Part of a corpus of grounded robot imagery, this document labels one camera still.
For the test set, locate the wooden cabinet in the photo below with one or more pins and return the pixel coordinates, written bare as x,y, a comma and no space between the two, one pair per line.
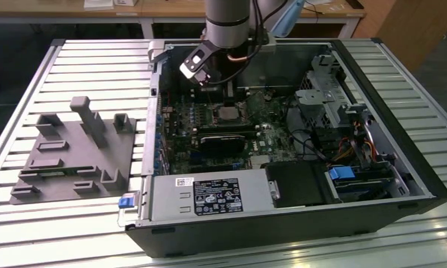
414,28

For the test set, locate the grey parts rack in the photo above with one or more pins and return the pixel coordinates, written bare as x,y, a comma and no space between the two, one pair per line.
78,156

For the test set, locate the white box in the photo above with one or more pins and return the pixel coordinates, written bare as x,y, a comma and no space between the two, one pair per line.
126,2
97,5

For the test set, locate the black plastic shroud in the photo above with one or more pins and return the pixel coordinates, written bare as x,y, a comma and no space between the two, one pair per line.
298,181

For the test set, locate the black graphics card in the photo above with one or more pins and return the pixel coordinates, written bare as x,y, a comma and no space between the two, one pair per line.
222,146

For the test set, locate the silver metal drive cage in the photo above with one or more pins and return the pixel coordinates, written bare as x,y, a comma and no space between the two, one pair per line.
321,109

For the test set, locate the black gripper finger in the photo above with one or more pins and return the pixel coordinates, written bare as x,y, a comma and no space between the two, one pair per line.
230,95

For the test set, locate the white barcode sticker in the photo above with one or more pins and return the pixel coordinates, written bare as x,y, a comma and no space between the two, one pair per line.
185,181

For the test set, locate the silver chipset heatsink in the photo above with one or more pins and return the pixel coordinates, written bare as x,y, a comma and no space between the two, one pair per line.
260,160

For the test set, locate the grey power supply unit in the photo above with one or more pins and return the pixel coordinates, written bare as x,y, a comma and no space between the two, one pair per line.
165,201

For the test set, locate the black RAM slot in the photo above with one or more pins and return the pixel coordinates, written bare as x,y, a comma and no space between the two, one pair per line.
227,134
227,127
227,131

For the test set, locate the green motherboard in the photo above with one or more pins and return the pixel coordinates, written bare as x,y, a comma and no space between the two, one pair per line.
276,145

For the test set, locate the blue case latch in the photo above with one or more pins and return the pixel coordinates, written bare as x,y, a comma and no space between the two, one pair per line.
126,202

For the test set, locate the black open PC case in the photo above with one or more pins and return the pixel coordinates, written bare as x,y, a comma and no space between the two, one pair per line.
246,237

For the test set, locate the silver CPU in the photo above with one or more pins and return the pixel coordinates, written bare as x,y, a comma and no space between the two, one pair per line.
229,113

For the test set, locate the wooden desk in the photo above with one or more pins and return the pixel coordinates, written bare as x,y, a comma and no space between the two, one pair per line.
97,14

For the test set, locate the black rating label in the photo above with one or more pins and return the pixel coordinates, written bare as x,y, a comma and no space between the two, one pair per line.
218,196

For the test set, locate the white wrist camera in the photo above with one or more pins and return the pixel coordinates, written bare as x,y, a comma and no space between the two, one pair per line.
194,62

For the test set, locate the blue disk carrier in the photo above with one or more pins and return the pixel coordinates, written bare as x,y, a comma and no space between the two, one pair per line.
341,173

